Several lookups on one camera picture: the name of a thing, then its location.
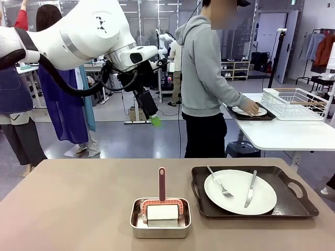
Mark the person in grey hoodie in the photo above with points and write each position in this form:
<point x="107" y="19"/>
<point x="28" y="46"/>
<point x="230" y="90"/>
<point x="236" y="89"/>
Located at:
<point x="199" y="65"/>

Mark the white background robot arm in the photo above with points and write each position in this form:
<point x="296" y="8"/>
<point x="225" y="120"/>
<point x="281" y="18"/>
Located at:
<point x="164" y="41"/>

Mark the light blue shirt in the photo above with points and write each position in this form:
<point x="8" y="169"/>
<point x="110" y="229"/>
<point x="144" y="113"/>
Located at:
<point x="312" y="45"/>

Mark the cardboard box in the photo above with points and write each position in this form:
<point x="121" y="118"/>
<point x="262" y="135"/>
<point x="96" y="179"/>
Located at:
<point x="134" y="115"/>

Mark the silver table knife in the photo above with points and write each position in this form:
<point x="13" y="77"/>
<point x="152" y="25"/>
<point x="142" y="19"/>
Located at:
<point x="251" y="187"/>

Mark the black metal stool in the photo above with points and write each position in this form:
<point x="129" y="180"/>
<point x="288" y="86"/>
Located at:
<point x="240" y="149"/>

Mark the white shoe shelf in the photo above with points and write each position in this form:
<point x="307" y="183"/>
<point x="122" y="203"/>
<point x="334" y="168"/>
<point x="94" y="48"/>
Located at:
<point x="235" y="69"/>

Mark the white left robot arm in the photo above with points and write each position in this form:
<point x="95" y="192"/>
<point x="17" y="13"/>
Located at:
<point x="78" y="34"/>

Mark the stainless steel rectangular pan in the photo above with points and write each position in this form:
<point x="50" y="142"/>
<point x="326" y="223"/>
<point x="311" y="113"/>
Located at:
<point x="159" y="233"/>

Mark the silver fork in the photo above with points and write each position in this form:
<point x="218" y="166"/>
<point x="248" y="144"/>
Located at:
<point x="227" y="194"/>

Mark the person's right hand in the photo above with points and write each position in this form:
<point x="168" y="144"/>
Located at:
<point x="250" y="107"/>

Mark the person in red top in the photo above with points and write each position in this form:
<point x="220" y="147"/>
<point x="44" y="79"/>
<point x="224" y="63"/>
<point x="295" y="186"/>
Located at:
<point x="22" y="19"/>

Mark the woman in blue dress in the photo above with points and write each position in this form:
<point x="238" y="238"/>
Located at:
<point x="62" y="112"/>

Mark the black serving tray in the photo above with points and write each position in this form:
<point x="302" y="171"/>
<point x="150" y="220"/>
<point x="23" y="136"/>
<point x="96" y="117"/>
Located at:
<point x="270" y="116"/>

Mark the white background desk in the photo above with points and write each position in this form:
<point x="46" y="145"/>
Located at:
<point x="91" y="68"/>

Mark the grey open door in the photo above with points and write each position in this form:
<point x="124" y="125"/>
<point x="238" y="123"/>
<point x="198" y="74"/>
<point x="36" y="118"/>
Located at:
<point x="288" y="47"/>

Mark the dark brown serving tray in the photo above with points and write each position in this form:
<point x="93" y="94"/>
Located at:
<point x="288" y="204"/>

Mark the orange jacket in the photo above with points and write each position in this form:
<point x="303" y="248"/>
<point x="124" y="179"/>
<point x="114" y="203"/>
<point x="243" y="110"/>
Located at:
<point x="324" y="51"/>

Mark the black clothes rack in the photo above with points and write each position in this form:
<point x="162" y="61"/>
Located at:
<point x="311" y="78"/>

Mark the person in beige trousers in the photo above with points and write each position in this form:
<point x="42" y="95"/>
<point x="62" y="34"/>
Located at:
<point x="176" y="83"/>

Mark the black bags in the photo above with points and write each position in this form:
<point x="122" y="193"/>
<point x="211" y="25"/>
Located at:
<point x="260" y="61"/>

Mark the black tripod stand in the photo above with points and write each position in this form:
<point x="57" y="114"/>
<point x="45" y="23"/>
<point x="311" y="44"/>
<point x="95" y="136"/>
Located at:
<point x="278" y="57"/>

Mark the large white plate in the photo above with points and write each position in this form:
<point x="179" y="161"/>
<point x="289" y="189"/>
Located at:
<point x="264" y="193"/>

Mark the person in denim apron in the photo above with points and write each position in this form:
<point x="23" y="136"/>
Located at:
<point x="13" y="89"/>

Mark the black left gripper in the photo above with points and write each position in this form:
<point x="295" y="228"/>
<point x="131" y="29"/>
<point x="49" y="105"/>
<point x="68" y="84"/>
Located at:
<point x="146" y="103"/>

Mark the person's right forearm grey sleeve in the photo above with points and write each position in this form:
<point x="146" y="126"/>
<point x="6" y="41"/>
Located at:
<point x="230" y="96"/>

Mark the white side table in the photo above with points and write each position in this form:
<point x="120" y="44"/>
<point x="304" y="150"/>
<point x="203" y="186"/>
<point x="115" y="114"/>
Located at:
<point x="288" y="136"/>

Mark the white plate with beige rim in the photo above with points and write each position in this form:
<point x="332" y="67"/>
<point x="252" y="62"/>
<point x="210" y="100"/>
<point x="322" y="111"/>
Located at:
<point x="263" y="112"/>

